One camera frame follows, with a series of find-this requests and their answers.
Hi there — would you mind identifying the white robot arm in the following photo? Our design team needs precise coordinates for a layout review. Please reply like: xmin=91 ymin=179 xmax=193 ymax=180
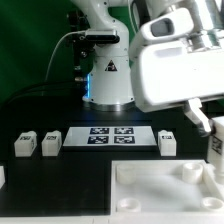
xmin=71 ymin=0 xmax=224 ymax=136

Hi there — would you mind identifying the white sheet with tags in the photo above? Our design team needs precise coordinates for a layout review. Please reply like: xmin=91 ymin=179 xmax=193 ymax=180
xmin=63 ymin=126 xmax=156 ymax=147

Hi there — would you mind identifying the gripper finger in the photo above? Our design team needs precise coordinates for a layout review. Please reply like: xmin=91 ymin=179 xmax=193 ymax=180
xmin=184 ymin=98 xmax=213 ymax=137

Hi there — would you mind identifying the white block at edge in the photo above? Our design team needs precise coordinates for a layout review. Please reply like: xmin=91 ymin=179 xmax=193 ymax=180
xmin=0 ymin=166 xmax=5 ymax=189
xmin=203 ymin=164 xmax=224 ymax=201

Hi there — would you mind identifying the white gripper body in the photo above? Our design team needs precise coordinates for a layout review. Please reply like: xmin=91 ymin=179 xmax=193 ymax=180
xmin=130 ymin=32 xmax=224 ymax=112

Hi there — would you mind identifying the white block at right edge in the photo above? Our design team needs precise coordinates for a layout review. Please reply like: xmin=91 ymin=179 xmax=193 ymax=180
xmin=203 ymin=164 xmax=224 ymax=201

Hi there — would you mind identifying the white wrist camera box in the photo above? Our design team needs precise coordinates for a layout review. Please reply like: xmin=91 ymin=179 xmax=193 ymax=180
xmin=129 ymin=7 xmax=198 ymax=58

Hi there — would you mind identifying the white cable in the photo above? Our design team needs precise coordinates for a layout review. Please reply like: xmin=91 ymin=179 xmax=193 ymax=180
xmin=45 ymin=30 xmax=89 ymax=82

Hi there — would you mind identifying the white block at left edge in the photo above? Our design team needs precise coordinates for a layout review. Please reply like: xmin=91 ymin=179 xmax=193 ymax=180
xmin=0 ymin=166 xmax=5 ymax=189

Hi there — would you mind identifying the white square tabletop tray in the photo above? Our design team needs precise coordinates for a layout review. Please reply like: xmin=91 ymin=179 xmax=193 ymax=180
xmin=111 ymin=160 xmax=224 ymax=215

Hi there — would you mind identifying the black cables bundle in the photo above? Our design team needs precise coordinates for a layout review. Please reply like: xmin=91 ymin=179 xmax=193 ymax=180
xmin=0 ymin=79 xmax=88 ymax=111

